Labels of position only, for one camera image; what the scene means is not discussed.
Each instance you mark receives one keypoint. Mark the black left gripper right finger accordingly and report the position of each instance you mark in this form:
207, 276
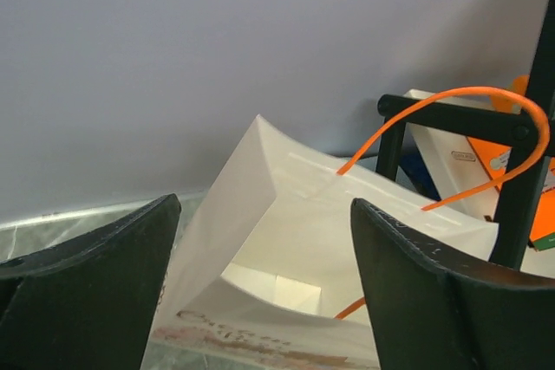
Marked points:
432, 306

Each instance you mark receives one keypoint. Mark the cream black three-tier shelf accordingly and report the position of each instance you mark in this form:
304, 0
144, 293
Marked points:
458, 141

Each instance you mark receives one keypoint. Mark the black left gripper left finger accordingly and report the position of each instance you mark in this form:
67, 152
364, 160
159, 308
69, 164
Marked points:
89, 302

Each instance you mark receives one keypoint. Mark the white Cream Bear paper bag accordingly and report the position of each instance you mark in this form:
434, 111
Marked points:
266, 269

